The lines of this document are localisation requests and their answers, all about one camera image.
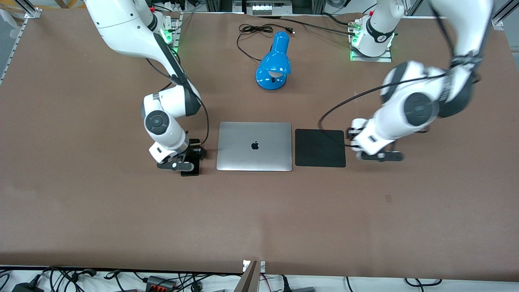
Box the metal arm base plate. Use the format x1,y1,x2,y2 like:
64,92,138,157
350,19,393,62
161,12,181,57

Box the black looped cable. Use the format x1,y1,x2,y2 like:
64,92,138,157
403,277,443,287

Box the blue desk lamp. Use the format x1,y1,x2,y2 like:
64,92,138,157
255,31,292,91

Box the black power brick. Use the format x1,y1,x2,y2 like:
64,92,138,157
11,280,43,292

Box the silver closed laptop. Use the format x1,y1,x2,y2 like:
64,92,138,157
216,122,293,172

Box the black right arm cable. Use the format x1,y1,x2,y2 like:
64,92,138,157
145,58,210,147

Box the black braided cable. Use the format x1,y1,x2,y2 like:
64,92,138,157
257,15,359,37

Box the black smartphone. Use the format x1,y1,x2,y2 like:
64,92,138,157
180,156,200,177

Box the black mouse pad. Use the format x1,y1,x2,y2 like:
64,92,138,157
295,129,347,168

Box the black tangled cable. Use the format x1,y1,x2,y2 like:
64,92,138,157
41,266,99,292

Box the grey angled post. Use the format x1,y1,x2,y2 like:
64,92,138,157
241,261,260,292

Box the black lamp power cord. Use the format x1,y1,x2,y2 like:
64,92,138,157
237,24,295,62

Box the white power strip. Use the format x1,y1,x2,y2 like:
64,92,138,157
251,0,293,16

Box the black adapter with orange buttons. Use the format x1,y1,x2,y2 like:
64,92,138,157
145,275,177,291

